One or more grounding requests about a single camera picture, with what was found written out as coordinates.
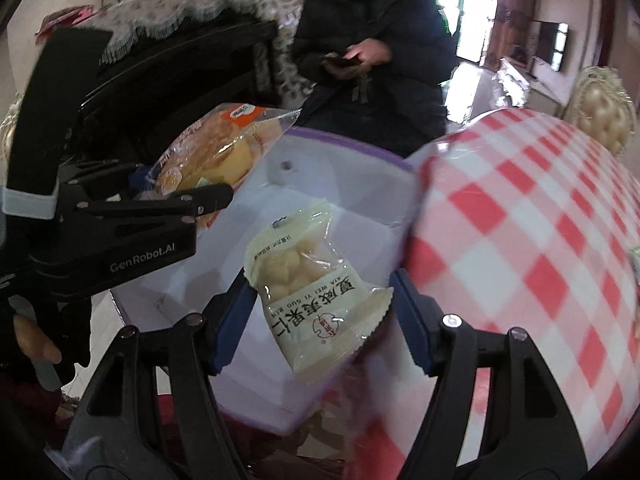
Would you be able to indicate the floral lace cloth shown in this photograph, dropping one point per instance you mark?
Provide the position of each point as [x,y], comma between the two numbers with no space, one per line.
[190,5]

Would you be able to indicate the black smartphone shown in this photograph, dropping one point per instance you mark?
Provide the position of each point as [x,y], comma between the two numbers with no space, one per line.
[337,61]

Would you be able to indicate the white television cabinet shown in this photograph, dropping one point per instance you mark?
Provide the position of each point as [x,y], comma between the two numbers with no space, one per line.
[520,85]

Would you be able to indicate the cream nut snack packet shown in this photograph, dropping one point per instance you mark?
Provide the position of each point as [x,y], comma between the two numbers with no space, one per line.
[310,310]

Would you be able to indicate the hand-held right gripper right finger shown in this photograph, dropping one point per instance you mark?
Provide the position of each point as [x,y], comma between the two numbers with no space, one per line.
[410,325]

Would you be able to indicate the bread packet orange label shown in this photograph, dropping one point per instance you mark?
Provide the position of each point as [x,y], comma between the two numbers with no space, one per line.
[215,155]

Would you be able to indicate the flat screen television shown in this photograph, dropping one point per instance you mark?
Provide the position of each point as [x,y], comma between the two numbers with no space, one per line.
[552,45]

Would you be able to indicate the white storage box purple rim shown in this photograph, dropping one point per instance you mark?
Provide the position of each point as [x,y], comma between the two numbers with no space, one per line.
[300,180]

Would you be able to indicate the glass balcony door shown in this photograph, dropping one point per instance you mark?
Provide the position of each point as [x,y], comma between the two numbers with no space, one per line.
[467,5]

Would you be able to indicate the white lattice screen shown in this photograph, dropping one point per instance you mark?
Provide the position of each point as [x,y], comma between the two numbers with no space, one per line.
[287,55]

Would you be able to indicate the red paper packet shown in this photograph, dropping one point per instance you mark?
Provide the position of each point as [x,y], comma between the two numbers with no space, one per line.
[62,20]

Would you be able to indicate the red checkered tablecloth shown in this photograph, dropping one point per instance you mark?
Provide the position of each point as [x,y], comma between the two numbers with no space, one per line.
[525,235]

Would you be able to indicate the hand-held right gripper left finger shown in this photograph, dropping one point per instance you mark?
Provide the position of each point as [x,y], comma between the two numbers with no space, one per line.
[235,320]

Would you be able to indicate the dark red clothing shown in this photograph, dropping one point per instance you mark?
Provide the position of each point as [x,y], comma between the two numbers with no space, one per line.
[25,410]

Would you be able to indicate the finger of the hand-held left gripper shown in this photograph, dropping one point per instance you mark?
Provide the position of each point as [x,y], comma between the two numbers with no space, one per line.
[215,195]
[107,172]

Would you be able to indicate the person's left hand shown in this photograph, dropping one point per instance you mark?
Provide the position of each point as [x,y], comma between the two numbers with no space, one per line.
[35,340]

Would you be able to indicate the bunch of keys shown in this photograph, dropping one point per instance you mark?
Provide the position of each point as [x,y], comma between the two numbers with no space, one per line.
[362,87]

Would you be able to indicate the cream tufted chair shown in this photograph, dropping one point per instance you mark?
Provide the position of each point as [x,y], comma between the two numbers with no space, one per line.
[602,105]

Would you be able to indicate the black cabinet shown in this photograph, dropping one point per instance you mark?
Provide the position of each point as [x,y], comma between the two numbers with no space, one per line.
[165,80]

